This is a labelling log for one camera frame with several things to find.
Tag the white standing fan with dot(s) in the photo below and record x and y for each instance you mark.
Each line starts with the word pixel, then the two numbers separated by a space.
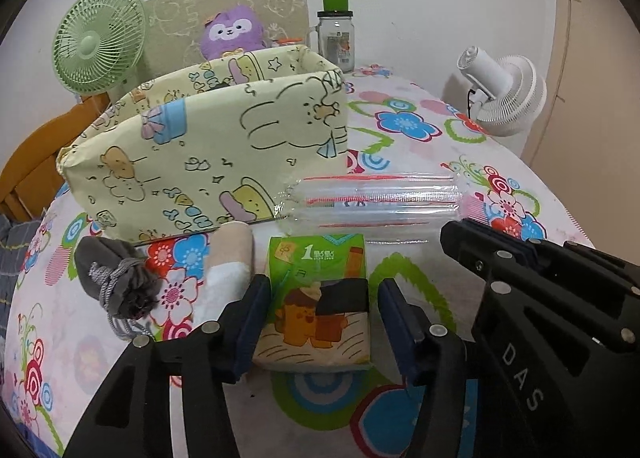
pixel 510 93

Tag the beige wooden wardrobe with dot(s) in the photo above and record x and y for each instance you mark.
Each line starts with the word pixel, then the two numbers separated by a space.
pixel 600 113

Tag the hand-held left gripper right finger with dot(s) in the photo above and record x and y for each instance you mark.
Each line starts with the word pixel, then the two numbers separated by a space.
pixel 395 328

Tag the grey plaid blanket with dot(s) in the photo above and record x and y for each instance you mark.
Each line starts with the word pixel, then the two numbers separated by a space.
pixel 10 248

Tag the clear inflated air cushion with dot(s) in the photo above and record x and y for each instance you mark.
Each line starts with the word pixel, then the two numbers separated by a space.
pixel 375 208

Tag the green desk fan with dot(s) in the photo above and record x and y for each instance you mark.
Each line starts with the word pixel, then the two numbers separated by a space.
pixel 95 43

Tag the glass jar with green lid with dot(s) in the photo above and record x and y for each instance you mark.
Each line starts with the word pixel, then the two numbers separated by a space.
pixel 337 38

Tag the green cartoon tissue pack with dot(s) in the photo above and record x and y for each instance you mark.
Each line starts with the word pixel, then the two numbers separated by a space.
pixel 310 288

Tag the yellow cartoon print box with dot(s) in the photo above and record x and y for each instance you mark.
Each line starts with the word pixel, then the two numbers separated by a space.
pixel 225 138

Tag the purple plush toy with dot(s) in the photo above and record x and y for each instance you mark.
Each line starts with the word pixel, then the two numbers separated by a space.
pixel 232 33

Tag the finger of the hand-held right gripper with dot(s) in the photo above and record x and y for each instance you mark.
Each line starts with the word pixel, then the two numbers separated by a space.
pixel 480 248
pixel 590 265

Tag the floral tablecloth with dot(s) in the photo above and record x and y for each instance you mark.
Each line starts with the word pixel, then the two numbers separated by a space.
pixel 425 163

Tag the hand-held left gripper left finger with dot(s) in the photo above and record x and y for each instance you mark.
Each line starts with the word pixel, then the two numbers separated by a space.
pixel 252 323

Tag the pale pink soft cloth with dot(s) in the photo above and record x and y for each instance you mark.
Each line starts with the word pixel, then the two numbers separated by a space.
pixel 230 248

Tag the small jar with orange lid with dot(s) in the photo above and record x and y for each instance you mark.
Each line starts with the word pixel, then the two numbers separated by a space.
pixel 286 41

